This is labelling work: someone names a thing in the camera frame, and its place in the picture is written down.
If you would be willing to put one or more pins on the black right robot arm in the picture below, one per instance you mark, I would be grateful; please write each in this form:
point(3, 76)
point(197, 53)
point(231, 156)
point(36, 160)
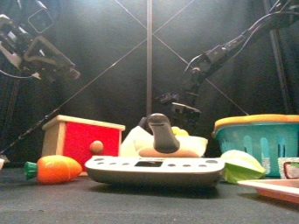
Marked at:
point(234, 43)

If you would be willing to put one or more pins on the red wooden drawer box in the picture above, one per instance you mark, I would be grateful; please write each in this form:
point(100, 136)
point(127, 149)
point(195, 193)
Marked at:
point(83, 140)

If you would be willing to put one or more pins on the dark slanted frame pole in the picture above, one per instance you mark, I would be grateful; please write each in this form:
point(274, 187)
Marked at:
point(278, 58)

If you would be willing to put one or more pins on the pink white tray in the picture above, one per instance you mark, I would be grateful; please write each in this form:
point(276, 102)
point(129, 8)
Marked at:
point(276, 188)

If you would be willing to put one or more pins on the orange toy carrot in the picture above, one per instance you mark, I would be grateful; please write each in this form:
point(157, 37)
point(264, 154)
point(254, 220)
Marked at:
point(56, 169)

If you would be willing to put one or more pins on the green toy cabbage leaf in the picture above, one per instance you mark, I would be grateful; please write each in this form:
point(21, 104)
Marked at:
point(240, 166)

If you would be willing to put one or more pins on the grey white kitchen scale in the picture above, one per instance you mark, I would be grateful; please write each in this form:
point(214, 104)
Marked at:
point(155, 172)

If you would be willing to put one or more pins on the yellow toy food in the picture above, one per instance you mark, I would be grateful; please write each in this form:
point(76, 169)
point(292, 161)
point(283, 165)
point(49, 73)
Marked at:
point(179, 131)

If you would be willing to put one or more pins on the small white green toy box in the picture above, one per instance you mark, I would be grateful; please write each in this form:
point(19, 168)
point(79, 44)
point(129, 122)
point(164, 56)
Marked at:
point(290, 169)

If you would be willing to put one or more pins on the vertical metal frame pole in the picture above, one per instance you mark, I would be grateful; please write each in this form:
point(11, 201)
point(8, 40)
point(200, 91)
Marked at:
point(148, 58)

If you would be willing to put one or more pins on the small white object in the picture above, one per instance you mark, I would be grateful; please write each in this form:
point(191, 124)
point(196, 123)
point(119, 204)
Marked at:
point(1, 164)

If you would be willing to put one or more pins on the teal basket with orange rim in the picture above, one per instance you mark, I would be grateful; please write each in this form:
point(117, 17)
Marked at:
point(256, 140)

